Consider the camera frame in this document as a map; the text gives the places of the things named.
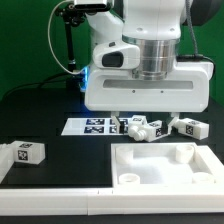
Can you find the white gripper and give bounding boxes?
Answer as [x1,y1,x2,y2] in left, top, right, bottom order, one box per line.
[85,62,214,135]

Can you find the white square tabletop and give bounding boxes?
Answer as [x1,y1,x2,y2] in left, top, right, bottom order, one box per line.
[111,142,218,187]

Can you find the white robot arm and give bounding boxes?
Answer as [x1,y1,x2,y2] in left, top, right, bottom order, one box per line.
[85,0,223,114]

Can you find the white marker sheet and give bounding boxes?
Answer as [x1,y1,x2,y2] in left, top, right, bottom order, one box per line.
[60,117,134,136]

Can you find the white right fence bar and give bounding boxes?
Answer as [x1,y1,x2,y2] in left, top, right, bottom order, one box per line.
[195,146,224,184]

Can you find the white fence bar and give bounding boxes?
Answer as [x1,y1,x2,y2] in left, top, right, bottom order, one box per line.
[0,184,224,216]
[195,146,224,184]
[0,144,14,183]

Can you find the white left fence bar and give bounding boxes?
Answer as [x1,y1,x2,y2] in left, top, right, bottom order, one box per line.
[0,144,14,183]

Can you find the white front fence bar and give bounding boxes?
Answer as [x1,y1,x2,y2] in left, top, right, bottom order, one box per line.
[0,184,224,216]

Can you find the black cables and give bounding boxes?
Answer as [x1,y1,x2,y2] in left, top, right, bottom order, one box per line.
[1,72,73,101]

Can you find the black camera stand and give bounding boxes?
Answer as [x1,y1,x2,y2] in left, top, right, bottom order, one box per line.
[54,1,88,90]

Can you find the silver overhead camera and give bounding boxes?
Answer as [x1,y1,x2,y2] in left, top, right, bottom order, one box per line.
[74,0,111,12]

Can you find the white cable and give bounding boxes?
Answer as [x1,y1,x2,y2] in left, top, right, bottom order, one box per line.
[47,0,84,75]

